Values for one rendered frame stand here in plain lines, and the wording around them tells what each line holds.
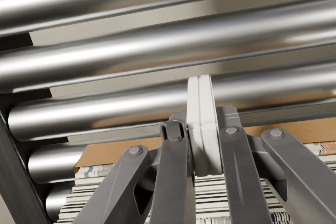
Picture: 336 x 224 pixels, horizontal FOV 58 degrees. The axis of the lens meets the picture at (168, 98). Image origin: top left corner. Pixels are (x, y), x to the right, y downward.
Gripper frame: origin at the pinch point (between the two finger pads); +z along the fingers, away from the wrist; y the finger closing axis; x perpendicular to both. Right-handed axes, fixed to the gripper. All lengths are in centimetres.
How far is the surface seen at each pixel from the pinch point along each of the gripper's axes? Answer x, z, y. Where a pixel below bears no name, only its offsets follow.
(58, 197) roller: -16.7, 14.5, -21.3
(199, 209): -9.1, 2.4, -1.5
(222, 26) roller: 2.4, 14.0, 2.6
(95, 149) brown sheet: -8.2, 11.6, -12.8
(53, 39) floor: -8, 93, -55
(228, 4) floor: -7, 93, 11
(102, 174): -8.6, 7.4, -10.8
